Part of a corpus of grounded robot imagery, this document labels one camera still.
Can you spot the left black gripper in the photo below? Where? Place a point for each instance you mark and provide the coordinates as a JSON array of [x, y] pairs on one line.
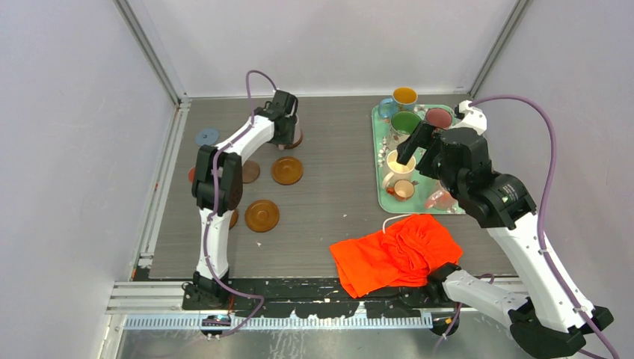
[[287, 140]]

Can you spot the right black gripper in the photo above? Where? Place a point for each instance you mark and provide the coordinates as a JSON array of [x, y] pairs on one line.
[[425, 134]]

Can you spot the lilac ceramic mug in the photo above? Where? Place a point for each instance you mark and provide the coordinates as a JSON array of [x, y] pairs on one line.
[[297, 125]]

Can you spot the brown wooden coaster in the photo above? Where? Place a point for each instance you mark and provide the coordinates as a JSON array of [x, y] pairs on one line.
[[287, 170], [262, 216], [234, 218], [296, 143]]

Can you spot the cream white mug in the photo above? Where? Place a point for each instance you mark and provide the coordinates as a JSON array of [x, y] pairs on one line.
[[392, 171]]

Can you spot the small tan cup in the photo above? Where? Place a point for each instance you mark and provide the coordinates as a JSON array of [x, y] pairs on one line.
[[402, 190]]

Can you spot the dark walnut round coaster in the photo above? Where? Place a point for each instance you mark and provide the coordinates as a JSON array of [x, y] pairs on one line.
[[250, 171]]

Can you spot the red round coaster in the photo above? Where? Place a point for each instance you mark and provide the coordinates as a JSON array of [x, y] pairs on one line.
[[191, 174]]

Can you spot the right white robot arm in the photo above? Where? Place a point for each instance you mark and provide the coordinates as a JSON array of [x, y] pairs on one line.
[[551, 320]]

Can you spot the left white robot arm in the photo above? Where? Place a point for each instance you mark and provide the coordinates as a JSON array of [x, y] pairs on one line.
[[217, 185]]

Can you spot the blue round coaster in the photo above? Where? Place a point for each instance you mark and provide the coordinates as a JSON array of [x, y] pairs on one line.
[[207, 137]]

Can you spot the green inside mug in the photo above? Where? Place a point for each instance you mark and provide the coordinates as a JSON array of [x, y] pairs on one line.
[[402, 125]]

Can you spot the pink floral mug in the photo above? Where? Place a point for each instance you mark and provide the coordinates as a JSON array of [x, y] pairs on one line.
[[439, 118]]

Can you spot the blue mug yellow inside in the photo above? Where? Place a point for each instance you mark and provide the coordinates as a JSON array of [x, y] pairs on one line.
[[402, 99]]

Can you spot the green floral tray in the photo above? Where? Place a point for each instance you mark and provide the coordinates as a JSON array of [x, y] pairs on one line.
[[424, 185]]

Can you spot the orange cloth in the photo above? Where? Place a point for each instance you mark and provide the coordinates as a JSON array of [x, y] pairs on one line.
[[403, 254]]

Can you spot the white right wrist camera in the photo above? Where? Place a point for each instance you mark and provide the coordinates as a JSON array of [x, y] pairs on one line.
[[470, 117]]

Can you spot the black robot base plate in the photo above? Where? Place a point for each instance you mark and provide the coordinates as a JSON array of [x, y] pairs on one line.
[[304, 297]]

